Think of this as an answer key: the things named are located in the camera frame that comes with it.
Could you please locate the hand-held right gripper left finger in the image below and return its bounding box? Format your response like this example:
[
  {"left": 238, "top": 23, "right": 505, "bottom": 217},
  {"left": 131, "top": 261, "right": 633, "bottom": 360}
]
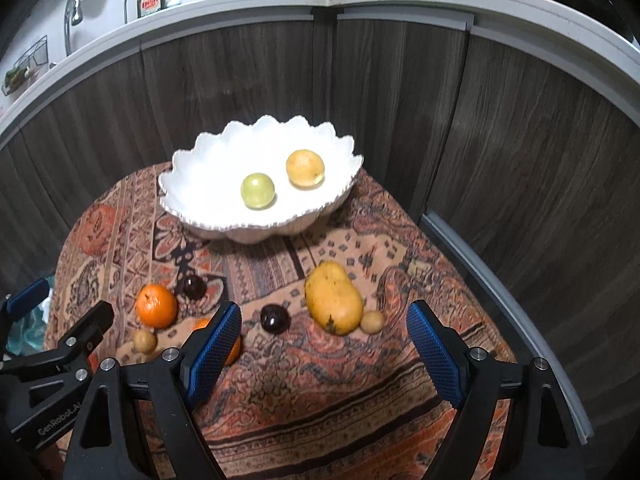
[{"left": 62, "top": 301, "right": 243, "bottom": 480}]

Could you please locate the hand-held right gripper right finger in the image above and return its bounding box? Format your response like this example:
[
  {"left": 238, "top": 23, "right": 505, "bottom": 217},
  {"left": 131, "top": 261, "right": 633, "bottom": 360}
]
[{"left": 406, "top": 300, "right": 588, "bottom": 480}]

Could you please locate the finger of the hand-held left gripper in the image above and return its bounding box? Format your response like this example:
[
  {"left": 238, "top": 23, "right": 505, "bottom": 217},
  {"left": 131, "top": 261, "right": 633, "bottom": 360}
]
[
  {"left": 0, "top": 301, "right": 116, "bottom": 431},
  {"left": 0, "top": 279, "right": 51, "bottom": 332}
]

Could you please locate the orange tangerine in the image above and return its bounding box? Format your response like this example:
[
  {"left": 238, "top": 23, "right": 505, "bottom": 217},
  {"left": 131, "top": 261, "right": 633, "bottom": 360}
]
[
  {"left": 135, "top": 284, "right": 179, "bottom": 330},
  {"left": 192, "top": 316, "right": 243, "bottom": 367}
]

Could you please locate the dark purple plum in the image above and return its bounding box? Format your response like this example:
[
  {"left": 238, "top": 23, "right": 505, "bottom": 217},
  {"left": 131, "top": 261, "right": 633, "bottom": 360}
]
[
  {"left": 180, "top": 275, "right": 207, "bottom": 299},
  {"left": 259, "top": 304, "right": 291, "bottom": 334}
]

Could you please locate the small brown round fruit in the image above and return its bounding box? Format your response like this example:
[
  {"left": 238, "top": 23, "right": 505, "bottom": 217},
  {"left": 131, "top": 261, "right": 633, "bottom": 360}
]
[{"left": 360, "top": 310, "right": 386, "bottom": 335}]

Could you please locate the yellow mango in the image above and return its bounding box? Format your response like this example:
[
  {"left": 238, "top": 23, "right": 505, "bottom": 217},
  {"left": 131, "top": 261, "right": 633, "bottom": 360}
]
[{"left": 304, "top": 261, "right": 365, "bottom": 337}]

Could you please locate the white scalloped ceramic bowl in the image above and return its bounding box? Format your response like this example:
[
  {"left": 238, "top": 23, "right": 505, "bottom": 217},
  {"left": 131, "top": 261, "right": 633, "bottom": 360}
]
[{"left": 157, "top": 115, "right": 365, "bottom": 246}]

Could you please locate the teal plastic bag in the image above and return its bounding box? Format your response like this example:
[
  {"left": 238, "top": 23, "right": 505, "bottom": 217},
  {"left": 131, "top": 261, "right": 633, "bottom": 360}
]
[{"left": 7, "top": 270, "right": 56, "bottom": 356}]

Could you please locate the grey metal trim strip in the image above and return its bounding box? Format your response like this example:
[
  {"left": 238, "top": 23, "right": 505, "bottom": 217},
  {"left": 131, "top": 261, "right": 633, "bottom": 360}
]
[{"left": 420, "top": 212, "right": 593, "bottom": 446}]

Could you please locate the dark wood cabinet door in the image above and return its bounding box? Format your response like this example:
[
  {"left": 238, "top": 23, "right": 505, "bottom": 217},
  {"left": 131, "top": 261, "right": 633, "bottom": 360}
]
[
  {"left": 141, "top": 10, "right": 336, "bottom": 181},
  {"left": 425, "top": 35, "right": 640, "bottom": 461},
  {"left": 332, "top": 17, "right": 473, "bottom": 221},
  {"left": 0, "top": 125, "right": 76, "bottom": 286},
  {"left": 15, "top": 42, "right": 166, "bottom": 241}
]

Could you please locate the patterned orange tablecloth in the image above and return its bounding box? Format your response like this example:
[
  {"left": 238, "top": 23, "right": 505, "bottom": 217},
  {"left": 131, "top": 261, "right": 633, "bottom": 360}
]
[{"left": 42, "top": 160, "right": 516, "bottom": 480}]

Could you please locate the green apple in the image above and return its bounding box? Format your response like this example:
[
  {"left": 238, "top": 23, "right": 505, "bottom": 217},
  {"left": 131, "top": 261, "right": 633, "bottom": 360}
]
[{"left": 241, "top": 172, "right": 277, "bottom": 209}]

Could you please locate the yellow round fruit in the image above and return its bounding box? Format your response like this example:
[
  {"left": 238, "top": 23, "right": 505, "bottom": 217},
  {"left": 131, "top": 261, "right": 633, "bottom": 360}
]
[{"left": 285, "top": 149, "right": 327, "bottom": 190}]

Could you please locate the chrome kitchen faucet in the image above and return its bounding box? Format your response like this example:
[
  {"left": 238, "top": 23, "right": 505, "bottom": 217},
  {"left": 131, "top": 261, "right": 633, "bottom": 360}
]
[{"left": 62, "top": 0, "right": 85, "bottom": 56}]

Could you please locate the white kitchen countertop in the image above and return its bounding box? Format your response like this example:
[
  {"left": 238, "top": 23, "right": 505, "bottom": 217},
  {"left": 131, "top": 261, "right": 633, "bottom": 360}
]
[{"left": 0, "top": 0, "right": 640, "bottom": 136}]

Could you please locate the wire dish rack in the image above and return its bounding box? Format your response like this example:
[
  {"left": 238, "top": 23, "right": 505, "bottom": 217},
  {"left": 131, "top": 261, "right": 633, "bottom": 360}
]
[{"left": 2, "top": 35, "right": 51, "bottom": 96}]

